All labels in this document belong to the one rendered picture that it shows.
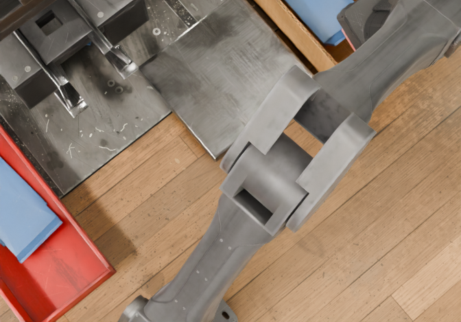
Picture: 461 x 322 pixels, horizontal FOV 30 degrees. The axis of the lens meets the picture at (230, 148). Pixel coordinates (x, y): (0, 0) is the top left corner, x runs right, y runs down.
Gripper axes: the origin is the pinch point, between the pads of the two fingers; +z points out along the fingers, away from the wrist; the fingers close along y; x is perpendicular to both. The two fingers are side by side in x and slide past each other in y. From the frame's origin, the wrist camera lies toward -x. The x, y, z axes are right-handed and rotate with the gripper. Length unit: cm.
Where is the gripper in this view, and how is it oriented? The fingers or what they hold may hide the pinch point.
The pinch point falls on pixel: (349, 29)
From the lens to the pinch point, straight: 113.4
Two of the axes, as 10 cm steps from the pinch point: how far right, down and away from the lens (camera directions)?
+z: -3.3, -1.6, 9.3
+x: -7.7, 6.1, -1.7
